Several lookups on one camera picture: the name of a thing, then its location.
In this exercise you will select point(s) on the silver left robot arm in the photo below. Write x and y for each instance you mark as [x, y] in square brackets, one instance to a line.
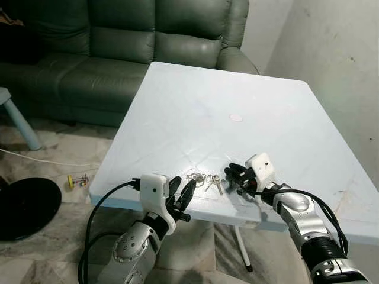
[133, 245]

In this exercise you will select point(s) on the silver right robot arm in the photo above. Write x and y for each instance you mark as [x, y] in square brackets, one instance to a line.
[299, 210]

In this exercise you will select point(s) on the round white table cap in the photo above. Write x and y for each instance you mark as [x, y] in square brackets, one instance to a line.
[236, 118]

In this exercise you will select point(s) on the white plastic table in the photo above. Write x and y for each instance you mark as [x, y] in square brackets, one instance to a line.
[237, 89]

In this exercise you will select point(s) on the small yellow red toy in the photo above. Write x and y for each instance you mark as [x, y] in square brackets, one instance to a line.
[77, 181]

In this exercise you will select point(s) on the green leather sofa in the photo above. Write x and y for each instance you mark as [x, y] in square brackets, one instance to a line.
[118, 65]

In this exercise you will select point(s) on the black round disc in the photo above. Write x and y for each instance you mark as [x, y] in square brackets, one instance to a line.
[26, 207]

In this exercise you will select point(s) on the light blue furniture leg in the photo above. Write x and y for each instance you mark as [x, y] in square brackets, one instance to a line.
[21, 121]

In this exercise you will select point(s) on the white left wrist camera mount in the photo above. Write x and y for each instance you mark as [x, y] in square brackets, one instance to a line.
[155, 189]

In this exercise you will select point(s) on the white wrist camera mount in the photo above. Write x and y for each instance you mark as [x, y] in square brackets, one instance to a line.
[155, 189]
[262, 167]

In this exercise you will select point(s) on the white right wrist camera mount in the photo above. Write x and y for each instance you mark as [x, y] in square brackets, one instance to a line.
[262, 167]

